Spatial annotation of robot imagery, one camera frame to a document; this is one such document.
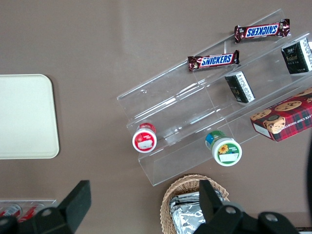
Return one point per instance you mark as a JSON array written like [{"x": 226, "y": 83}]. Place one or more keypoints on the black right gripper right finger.
[{"x": 212, "y": 202}]

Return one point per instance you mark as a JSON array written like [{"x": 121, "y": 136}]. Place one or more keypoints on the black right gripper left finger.
[{"x": 70, "y": 207}]

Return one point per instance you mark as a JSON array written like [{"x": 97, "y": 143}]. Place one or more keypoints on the foil wrapped sandwich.
[
  {"x": 189, "y": 197},
  {"x": 187, "y": 219}
]

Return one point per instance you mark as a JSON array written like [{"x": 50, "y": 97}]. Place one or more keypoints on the woven wicker basket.
[{"x": 178, "y": 190}]

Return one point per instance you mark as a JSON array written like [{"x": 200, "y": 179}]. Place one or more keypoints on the cream plastic tray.
[{"x": 26, "y": 117}]

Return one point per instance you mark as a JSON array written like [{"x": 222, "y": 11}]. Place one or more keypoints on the clear acrylic can holder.
[{"x": 46, "y": 203}]

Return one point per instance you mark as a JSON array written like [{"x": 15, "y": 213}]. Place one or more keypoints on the red soda can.
[
  {"x": 28, "y": 212},
  {"x": 8, "y": 210}
]

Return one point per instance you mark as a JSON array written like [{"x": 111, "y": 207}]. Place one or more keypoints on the green lid jar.
[{"x": 225, "y": 150}]

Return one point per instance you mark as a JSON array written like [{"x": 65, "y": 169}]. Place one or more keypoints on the red lid jar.
[{"x": 144, "y": 141}]

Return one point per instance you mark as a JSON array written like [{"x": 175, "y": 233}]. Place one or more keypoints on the clear acrylic tiered shelf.
[{"x": 195, "y": 109}]

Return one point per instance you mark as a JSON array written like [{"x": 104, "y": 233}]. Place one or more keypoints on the red plaid cookie box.
[{"x": 285, "y": 117}]

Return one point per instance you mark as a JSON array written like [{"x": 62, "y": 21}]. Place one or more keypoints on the dark green tissue pack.
[
  {"x": 240, "y": 87},
  {"x": 296, "y": 57}
]

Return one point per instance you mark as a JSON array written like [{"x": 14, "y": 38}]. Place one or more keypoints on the Snickers chocolate bar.
[
  {"x": 262, "y": 30},
  {"x": 214, "y": 60}
]

